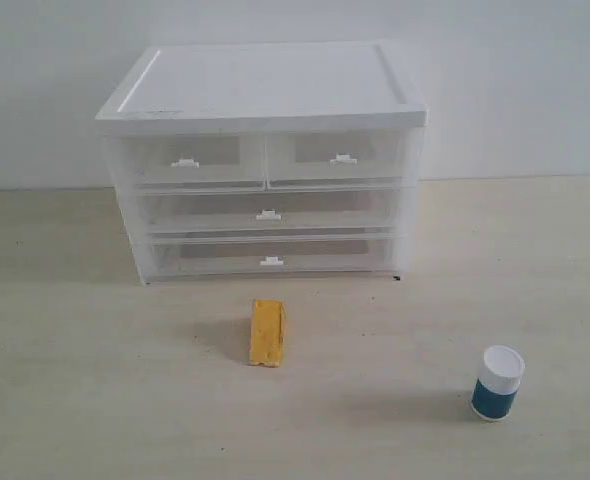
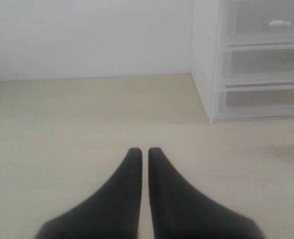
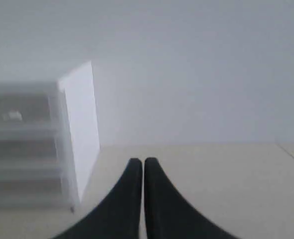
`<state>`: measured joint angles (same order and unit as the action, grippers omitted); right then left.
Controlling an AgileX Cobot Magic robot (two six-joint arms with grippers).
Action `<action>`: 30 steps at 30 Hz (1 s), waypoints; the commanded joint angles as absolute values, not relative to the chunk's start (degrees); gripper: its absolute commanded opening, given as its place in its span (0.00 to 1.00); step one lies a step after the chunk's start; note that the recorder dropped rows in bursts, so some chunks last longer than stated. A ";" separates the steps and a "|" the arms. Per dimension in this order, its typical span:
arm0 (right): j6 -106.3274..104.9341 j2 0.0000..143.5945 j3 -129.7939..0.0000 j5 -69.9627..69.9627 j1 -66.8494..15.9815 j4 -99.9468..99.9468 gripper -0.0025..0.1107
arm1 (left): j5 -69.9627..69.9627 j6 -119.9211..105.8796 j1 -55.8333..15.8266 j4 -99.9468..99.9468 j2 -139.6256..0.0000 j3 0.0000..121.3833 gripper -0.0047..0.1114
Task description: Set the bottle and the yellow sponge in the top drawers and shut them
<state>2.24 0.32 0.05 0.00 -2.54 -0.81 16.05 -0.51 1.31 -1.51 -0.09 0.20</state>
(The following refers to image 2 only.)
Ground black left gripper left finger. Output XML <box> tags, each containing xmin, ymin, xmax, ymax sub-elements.
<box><xmin>35</xmin><ymin>148</ymin><xmax>143</xmax><ymax>239</ymax></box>

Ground white plastic drawer cabinet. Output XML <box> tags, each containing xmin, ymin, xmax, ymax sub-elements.
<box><xmin>191</xmin><ymin>0</ymin><xmax>294</xmax><ymax>122</ymax></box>

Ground clear middle wide drawer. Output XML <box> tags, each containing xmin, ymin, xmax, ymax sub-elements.
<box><xmin>221</xmin><ymin>48</ymin><xmax>294</xmax><ymax>84</ymax></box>

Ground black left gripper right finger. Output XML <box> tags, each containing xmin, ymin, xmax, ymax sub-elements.
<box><xmin>148</xmin><ymin>147</ymin><xmax>265</xmax><ymax>239</ymax></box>

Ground clear bottom wide drawer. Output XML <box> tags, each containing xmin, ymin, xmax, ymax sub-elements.
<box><xmin>216</xmin><ymin>88</ymin><xmax>294</xmax><ymax>119</ymax></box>

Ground clear wide drawer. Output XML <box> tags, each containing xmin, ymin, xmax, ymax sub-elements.
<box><xmin>216</xmin><ymin>88</ymin><xmax>294</xmax><ymax>119</ymax></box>
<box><xmin>221</xmin><ymin>48</ymin><xmax>294</xmax><ymax>84</ymax></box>

